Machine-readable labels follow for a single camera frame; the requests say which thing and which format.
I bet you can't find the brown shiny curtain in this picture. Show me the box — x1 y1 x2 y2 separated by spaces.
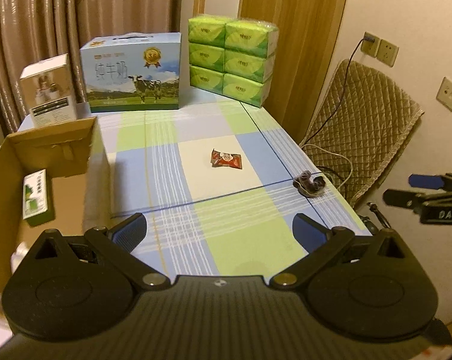
0 0 185 136

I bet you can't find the blue cow-print milk carton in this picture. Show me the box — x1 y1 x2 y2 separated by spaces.
79 32 183 113

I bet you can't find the white cable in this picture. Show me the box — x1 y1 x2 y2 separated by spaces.
300 143 354 196

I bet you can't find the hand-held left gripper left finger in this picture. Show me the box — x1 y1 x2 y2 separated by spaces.
33 212 171 291

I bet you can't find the white photo-print carton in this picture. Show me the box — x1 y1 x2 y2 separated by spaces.
18 53 78 128

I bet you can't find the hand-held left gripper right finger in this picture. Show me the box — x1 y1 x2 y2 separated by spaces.
268 212 407 291

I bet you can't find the dark charger cable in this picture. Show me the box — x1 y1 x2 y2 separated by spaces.
303 35 375 145

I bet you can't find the wall socket with plug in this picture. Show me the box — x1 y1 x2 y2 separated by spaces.
361 31 381 58

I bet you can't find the pack of green tissue packets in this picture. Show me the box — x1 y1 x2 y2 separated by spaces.
187 15 279 108

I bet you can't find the plaid tablecloth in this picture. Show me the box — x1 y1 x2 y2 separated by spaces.
18 99 373 277

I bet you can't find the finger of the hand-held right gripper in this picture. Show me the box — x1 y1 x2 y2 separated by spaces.
382 189 452 208
408 173 452 192

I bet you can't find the cardboard box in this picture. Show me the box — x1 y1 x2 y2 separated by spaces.
0 116 113 319

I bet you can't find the beige wall socket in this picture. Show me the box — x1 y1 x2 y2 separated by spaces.
376 38 400 68

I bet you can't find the gold curtain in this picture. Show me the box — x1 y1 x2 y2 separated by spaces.
239 0 352 147

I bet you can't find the quilted tan chair cover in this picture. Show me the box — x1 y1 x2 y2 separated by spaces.
299 58 425 209

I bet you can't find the red snack packet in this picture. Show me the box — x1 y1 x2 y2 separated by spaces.
210 148 244 170

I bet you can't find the green and white small box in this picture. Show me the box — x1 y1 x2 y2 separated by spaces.
22 169 55 226

